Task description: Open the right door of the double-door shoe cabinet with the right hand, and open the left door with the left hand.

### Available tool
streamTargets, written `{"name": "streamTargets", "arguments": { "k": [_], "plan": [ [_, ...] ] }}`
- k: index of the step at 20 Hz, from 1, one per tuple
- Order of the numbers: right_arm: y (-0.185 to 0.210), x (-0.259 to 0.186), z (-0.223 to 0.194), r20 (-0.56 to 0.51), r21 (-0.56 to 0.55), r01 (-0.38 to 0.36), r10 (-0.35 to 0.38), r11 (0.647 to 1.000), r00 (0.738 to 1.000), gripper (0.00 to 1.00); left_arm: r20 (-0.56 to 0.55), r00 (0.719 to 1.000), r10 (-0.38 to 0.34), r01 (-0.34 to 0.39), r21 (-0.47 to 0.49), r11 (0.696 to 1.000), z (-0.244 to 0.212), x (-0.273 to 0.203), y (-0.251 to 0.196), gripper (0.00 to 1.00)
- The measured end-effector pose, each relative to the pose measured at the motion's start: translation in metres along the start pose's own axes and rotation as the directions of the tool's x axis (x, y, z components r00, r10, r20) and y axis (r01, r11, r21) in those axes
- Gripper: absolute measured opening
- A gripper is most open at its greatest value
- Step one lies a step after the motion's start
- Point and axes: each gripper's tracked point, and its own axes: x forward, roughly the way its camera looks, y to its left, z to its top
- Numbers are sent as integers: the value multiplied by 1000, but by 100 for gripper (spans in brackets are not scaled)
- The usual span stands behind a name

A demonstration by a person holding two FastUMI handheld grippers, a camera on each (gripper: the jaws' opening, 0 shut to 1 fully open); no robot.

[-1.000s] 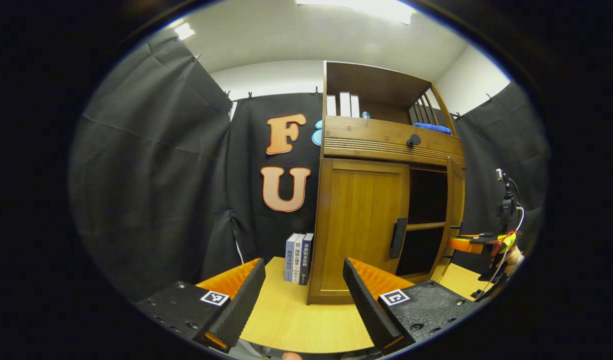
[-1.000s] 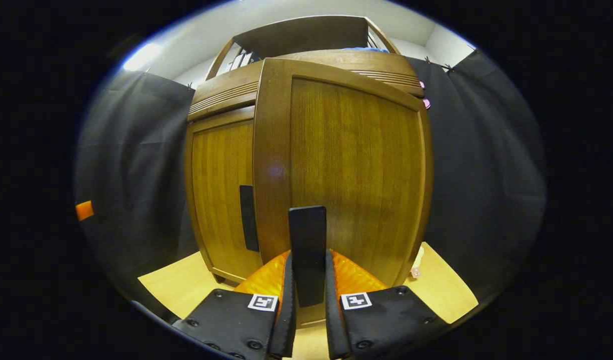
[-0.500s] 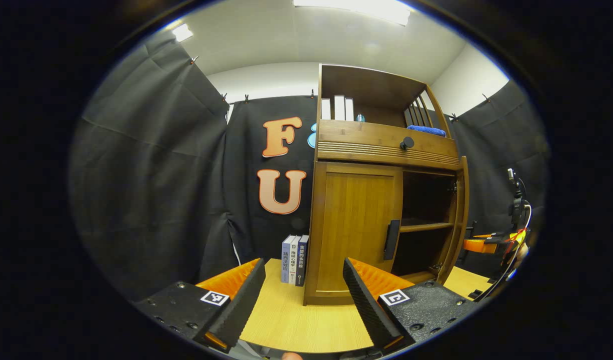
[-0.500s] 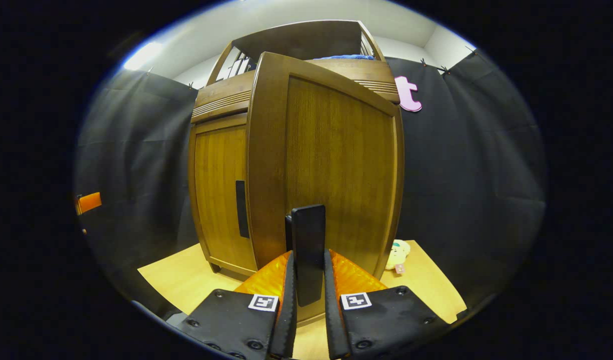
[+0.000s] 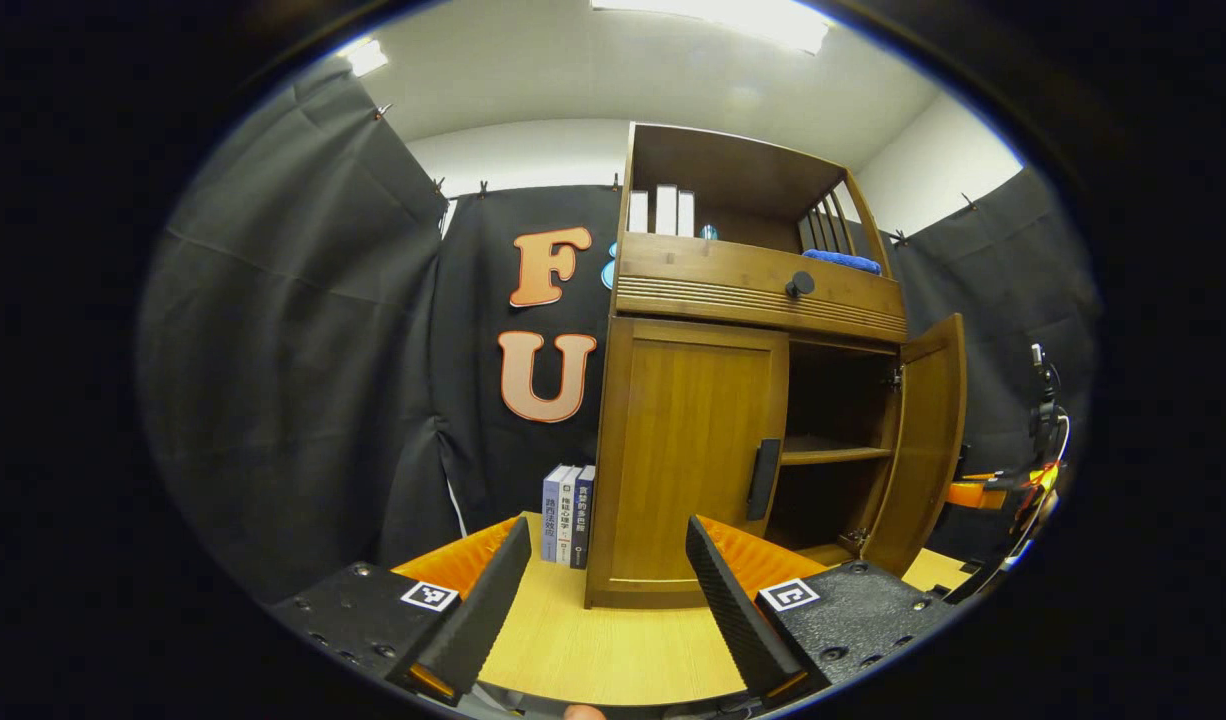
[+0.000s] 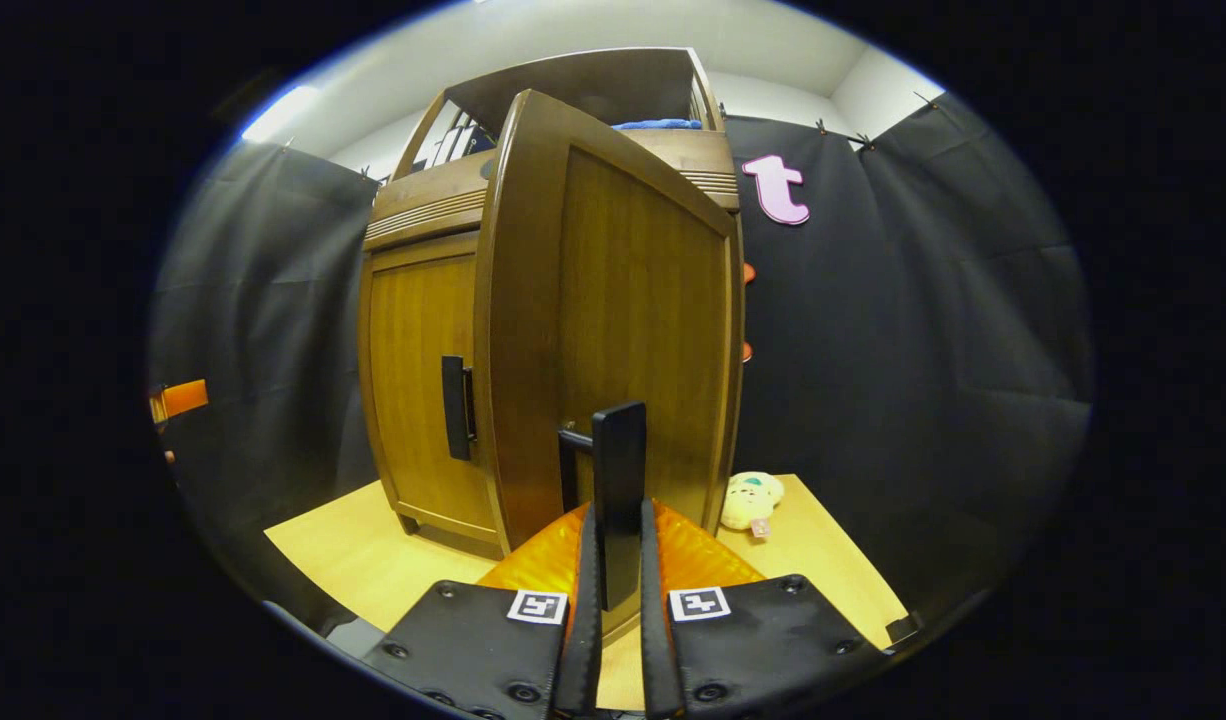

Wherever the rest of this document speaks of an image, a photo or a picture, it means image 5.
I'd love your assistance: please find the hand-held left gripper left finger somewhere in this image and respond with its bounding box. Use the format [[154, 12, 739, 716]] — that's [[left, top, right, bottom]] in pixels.
[[268, 515, 534, 708]]

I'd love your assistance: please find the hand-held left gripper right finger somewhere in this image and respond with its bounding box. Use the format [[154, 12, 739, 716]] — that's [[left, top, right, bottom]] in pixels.
[[685, 514, 959, 706]]

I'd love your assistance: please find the wooden shoe cabinet door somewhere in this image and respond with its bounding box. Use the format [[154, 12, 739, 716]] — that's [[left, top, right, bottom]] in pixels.
[[606, 318, 791, 591], [861, 312, 970, 578]]

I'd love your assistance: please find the wooden double-door shoe cabinet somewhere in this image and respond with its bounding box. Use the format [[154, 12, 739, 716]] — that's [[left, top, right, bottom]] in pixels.
[[583, 122, 909, 611]]

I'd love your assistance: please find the light purple book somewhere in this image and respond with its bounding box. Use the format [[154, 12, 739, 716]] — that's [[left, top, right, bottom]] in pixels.
[[541, 465, 564, 563]]

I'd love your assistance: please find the dark blue book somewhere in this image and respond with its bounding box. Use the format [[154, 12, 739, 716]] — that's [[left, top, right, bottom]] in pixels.
[[571, 465, 597, 571]]

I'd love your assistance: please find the blue folded towel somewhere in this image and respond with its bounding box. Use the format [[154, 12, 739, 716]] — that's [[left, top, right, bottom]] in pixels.
[[801, 248, 884, 276]]

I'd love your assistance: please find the black backdrop cloth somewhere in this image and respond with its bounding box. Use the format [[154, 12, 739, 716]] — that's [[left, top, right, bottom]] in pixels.
[[136, 65, 1104, 606]]

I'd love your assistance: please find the wooden drawer with black knob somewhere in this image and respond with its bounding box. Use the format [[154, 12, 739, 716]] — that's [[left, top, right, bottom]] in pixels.
[[613, 232, 909, 344]]

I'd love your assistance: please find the large ceiling light panel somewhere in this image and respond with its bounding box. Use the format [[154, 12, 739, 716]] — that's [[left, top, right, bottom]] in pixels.
[[591, 0, 836, 56]]

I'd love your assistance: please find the small ceiling light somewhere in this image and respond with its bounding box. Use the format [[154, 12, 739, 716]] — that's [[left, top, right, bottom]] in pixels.
[[335, 38, 390, 78]]

